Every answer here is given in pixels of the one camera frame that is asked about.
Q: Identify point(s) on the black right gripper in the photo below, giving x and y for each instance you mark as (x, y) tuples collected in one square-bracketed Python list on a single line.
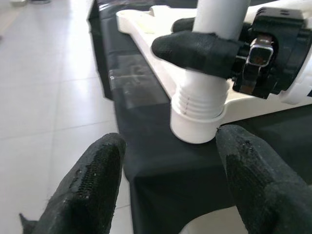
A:
[(285, 48)]

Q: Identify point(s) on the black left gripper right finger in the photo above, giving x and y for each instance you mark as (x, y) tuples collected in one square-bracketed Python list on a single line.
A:
[(268, 195)]

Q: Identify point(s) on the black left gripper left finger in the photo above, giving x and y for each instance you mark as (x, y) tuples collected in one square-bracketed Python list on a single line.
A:
[(85, 195)]

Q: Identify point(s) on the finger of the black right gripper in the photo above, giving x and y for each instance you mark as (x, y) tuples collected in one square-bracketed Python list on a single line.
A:
[(184, 24), (195, 52)]

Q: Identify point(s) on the white plastic table leg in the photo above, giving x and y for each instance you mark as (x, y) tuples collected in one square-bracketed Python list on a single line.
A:
[(219, 17)]

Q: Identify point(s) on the white plastic children table top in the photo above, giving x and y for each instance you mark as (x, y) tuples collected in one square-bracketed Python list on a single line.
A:
[(192, 131)]

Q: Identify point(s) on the clear plastic bag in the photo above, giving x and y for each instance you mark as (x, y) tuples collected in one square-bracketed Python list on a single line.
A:
[(131, 80)]

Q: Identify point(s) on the black tablecloth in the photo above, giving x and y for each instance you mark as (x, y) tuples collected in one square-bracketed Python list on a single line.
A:
[(158, 158)]

